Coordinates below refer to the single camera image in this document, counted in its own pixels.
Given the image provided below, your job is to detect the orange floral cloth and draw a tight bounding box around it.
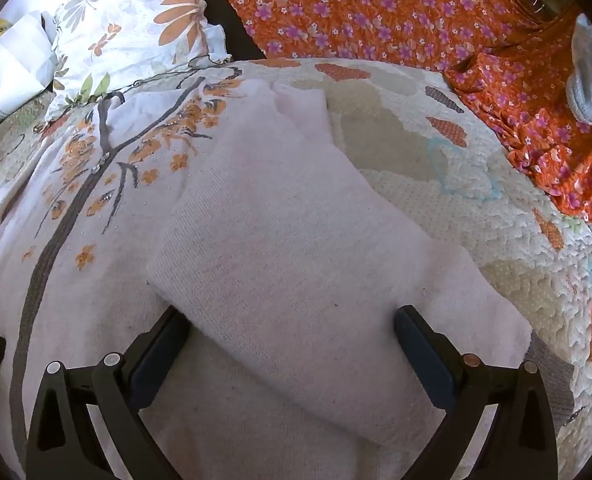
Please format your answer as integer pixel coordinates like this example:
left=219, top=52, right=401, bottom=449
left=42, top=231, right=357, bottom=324
left=201, top=0, right=592, bottom=237

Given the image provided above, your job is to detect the grey white cloth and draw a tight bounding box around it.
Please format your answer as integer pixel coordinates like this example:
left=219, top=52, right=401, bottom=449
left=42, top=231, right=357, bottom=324
left=566, top=12, right=592, bottom=125

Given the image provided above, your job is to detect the white plastic bag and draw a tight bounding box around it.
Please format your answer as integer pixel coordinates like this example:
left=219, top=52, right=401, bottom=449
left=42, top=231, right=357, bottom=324
left=0, top=12, right=59, bottom=123

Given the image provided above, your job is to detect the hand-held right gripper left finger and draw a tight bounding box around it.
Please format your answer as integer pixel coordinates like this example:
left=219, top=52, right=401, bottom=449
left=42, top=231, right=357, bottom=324
left=25, top=305, right=193, bottom=480

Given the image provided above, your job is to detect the white floral knit sweater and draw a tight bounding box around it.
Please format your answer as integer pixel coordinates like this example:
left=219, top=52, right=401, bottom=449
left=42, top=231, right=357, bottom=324
left=0, top=77, right=576, bottom=480

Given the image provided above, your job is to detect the white floral pillow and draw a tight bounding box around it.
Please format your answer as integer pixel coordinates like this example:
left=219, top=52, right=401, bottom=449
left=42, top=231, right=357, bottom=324
left=51, top=0, right=233, bottom=112

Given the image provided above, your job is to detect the patchwork quilted bedspread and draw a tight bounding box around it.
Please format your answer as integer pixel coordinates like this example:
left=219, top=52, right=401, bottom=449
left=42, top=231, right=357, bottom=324
left=0, top=57, right=592, bottom=480

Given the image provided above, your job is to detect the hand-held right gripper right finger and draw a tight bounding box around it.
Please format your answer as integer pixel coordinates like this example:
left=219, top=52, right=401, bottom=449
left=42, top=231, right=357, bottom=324
left=395, top=305, right=559, bottom=480

